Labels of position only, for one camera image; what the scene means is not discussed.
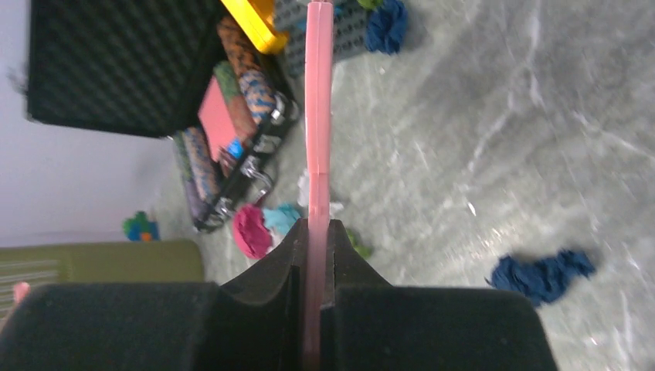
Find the yellow tall block left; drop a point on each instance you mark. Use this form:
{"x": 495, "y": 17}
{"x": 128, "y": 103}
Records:
{"x": 255, "y": 17}

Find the green paper scrap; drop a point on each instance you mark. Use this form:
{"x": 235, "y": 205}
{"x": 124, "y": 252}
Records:
{"x": 364, "y": 251}

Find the magenta paper scrap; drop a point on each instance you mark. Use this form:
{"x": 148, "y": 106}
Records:
{"x": 249, "y": 232}

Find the blue scrap near blocks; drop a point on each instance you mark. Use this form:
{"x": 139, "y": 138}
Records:
{"x": 386, "y": 27}

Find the dark blue scrap right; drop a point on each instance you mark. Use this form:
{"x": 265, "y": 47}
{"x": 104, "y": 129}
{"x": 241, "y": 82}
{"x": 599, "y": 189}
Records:
{"x": 543, "y": 280}

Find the light blue paper scrap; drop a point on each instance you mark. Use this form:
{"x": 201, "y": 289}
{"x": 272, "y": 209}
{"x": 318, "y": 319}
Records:
{"x": 281, "y": 219}

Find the pink hand brush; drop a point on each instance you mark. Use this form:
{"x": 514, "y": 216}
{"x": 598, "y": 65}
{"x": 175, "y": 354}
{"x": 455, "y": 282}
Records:
{"x": 317, "y": 99}

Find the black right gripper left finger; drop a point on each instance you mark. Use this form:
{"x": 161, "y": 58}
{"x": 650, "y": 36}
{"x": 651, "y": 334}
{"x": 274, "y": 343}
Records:
{"x": 249, "y": 323}

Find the olive green mesh wastebasket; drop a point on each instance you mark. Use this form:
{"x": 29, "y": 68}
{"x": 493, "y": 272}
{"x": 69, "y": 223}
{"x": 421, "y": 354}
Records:
{"x": 172, "y": 260}

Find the white paper scrap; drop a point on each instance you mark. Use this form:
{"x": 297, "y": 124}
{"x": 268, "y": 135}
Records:
{"x": 303, "y": 198}

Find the black poker chip case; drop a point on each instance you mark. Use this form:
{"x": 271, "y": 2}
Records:
{"x": 142, "y": 68}

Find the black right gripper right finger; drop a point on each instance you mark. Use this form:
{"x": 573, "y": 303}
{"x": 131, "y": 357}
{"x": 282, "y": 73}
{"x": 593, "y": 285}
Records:
{"x": 370, "y": 324}

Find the pink card stack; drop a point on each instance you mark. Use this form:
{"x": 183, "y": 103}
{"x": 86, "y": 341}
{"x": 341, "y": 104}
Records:
{"x": 217, "y": 123}

